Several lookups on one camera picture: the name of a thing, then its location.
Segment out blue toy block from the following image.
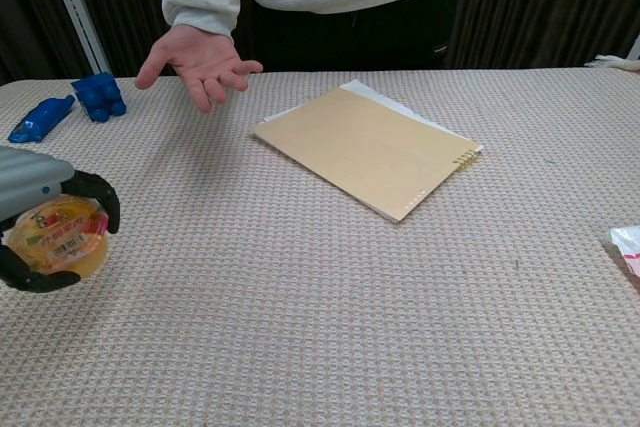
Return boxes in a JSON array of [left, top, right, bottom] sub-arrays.
[[70, 71, 128, 123]]

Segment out person's right hand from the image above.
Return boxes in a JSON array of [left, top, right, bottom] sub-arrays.
[[134, 24, 265, 114]]

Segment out long blue snack packet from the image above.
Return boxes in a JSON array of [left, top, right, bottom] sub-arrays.
[[7, 94, 76, 144]]

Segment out tan spiral notebook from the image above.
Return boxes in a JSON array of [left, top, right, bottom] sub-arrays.
[[249, 79, 485, 225]]

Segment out beige woven tablecloth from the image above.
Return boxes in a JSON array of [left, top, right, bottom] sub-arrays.
[[0, 66, 640, 427]]

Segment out white metal frame bar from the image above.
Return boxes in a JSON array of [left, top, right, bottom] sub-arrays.
[[39, 0, 114, 76]]

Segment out dark brown pleated curtain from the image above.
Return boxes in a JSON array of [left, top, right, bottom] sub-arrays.
[[0, 0, 174, 86], [444, 0, 640, 71]]

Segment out orange fruit jelly cup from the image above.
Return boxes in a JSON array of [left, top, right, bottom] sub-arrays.
[[3, 195, 110, 279]]

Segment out clear plastic bag pink print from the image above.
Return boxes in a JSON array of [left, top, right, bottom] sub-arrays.
[[602, 225, 640, 296]]

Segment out robot left hand black fingers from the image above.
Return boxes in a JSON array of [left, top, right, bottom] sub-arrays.
[[0, 145, 122, 293]]

